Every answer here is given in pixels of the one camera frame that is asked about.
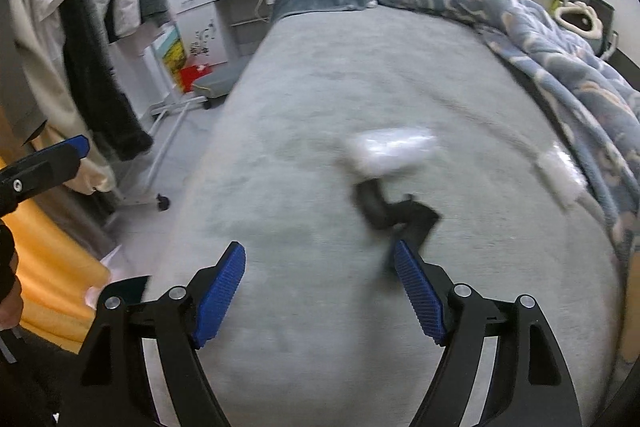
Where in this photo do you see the black angular plastic piece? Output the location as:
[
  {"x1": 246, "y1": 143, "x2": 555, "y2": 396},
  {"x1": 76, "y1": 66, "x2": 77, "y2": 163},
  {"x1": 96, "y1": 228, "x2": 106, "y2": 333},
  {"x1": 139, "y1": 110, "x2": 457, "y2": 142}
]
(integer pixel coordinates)
[{"x1": 390, "y1": 196, "x2": 440, "y2": 254}]

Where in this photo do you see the clear plastic bag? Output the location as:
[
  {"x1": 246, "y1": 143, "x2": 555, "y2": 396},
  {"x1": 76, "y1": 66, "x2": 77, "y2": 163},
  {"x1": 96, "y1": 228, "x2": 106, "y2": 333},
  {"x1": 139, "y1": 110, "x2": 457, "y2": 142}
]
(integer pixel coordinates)
[{"x1": 344, "y1": 127, "x2": 439, "y2": 179}]

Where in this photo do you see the black curved plastic piece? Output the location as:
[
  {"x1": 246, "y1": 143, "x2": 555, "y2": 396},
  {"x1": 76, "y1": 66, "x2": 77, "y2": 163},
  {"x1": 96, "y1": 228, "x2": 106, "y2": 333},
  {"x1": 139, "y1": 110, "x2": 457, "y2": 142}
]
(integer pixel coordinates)
[{"x1": 355, "y1": 179, "x2": 398, "y2": 230}]

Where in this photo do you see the person's left hand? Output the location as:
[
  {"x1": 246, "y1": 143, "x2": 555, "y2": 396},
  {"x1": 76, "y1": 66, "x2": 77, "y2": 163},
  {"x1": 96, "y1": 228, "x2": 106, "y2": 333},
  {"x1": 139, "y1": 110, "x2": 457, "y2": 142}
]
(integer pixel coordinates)
[{"x1": 0, "y1": 245, "x2": 24, "y2": 331}]

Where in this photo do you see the hanging black garment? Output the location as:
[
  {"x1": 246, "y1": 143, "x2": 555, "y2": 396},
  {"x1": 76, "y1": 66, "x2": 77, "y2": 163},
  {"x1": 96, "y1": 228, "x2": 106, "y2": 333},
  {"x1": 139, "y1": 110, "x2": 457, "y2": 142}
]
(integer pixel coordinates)
[{"x1": 60, "y1": 0, "x2": 153, "y2": 161}]

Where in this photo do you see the white rolling clothes rack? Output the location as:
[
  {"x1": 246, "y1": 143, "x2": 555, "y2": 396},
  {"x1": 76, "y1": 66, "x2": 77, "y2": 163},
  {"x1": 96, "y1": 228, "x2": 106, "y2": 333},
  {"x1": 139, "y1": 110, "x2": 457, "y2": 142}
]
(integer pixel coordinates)
[{"x1": 110, "y1": 26, "x2": 208, "y2": 211}]

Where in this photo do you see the cream hanging garment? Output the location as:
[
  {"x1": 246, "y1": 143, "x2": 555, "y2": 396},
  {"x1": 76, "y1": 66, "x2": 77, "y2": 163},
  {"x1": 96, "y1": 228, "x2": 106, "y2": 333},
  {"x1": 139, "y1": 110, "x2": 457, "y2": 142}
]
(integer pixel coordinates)
[{"x1": 8, "y1": 0, "x2": 116, "y2": 195}]

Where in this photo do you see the grey cushioned stool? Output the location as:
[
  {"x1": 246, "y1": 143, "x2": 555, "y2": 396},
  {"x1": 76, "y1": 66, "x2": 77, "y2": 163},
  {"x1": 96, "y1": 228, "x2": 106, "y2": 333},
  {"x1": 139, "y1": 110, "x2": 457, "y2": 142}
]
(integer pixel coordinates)
[{"x1": 192, "y1": 56, "x2": 250, "y2": 109}]

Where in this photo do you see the white plastic wrapper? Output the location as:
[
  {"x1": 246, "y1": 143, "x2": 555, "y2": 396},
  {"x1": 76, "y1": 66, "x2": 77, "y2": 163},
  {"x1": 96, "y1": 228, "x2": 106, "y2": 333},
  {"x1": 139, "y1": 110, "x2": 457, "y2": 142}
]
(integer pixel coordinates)
[{"x1": 535, "y1": 143, "x2": 587, "y2": 208}]

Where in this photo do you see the blue patterned duvet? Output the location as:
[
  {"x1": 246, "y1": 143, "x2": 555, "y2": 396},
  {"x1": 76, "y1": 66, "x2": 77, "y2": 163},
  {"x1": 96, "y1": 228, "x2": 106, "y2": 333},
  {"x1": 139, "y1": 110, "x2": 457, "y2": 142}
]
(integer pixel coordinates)
[{"x1": 378, "y1": 0, "x2": 639, "y2": 275}]

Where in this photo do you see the grey bed with sheet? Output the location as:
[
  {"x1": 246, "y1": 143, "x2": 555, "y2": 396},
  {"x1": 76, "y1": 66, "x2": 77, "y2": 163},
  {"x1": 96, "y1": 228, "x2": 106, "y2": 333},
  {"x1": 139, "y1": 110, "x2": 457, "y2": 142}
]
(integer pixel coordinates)
[{"x1": 149, "y1": 6, "x2": 624, "y2": 426}]

